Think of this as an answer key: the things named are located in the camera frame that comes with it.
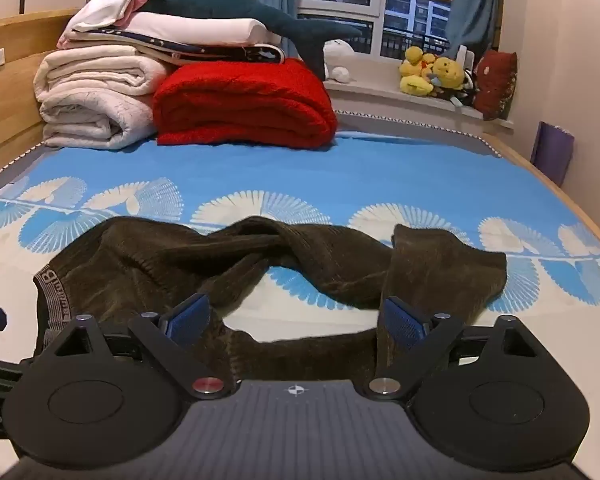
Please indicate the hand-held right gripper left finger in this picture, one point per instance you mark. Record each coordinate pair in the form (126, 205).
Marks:
(190, 319)

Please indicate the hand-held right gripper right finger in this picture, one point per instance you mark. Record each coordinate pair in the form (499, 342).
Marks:
(400, 326)

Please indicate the blue printed bed sheet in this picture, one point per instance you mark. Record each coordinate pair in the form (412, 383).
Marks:
(290, 175)

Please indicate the wooden headboard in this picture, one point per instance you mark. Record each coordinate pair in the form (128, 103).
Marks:
(10, 105)

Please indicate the red folded blanket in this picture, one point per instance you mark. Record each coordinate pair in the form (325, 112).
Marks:
(245, 100)

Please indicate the purple paper bag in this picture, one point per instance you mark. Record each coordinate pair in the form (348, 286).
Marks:
(552, 152)

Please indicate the window sill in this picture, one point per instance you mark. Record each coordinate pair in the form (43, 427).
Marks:
(380, 92)

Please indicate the cream folded quilt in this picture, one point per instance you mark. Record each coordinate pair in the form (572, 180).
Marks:
(92, 95)

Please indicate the yellow plush toys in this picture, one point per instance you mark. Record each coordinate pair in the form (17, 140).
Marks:
(430, 72)

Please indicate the dark red plush cushion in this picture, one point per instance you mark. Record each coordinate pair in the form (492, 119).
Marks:
(495, 82)

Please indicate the navy star-printed blanket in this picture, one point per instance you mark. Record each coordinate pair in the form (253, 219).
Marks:
(220, 51)

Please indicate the white seal plush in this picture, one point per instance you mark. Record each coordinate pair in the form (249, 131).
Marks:
(339, 60)

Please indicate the blue shark plush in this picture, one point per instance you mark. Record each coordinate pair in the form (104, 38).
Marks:
(230, 7)

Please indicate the window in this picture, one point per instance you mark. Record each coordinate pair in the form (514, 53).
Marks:
(380, 5)

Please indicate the white and pink cloth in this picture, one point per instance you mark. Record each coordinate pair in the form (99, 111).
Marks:
(107, 7)

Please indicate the wooden bed frame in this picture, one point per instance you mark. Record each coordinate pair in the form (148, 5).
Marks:
(555, 195)

